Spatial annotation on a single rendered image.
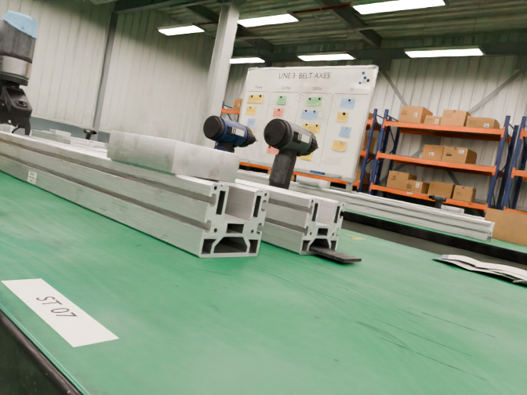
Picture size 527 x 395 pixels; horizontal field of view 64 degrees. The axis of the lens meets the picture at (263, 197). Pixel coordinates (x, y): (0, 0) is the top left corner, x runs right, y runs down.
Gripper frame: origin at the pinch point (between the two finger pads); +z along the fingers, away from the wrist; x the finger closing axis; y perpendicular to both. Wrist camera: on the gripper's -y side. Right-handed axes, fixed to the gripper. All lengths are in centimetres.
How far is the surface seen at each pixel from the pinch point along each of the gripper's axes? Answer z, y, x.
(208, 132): -16, -41, -30
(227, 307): 2, -98, 13
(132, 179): -4, -67, 4
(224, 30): -289, 605, -562
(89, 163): -5, -54, 4
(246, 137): -17, -42, -41
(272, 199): -5, -76, -15
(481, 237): 0, -71, -162
